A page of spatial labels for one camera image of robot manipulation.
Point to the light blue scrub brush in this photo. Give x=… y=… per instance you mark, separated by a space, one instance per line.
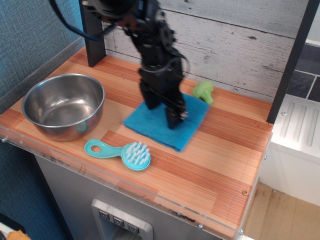
x=135 y=156

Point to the white ridged side unit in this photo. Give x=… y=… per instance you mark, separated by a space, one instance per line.
x=292 y=159

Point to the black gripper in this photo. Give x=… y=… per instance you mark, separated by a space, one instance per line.
x=161 y=85

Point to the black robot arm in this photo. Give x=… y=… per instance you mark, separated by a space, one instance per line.
x=144 y=22

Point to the dark right frame post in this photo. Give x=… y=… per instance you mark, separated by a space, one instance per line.
x=301 y=37

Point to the silver dispenser button panel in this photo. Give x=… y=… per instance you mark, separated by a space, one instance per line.
x=115 y=224

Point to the dark frame post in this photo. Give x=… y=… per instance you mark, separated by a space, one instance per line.
x=301 y=37
x=95 y=49

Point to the dark left frame post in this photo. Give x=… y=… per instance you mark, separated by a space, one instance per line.
x=95 y=49

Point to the blue towel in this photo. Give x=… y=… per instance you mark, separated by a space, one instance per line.
x=153 y=124

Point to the stainless steel bowl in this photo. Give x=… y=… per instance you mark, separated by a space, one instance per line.
x=65 y=107

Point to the green toy broccoli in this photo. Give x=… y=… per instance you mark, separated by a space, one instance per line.
x=203 y=90

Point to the yellow object at corner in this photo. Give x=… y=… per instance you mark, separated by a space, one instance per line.
x=17 y=235

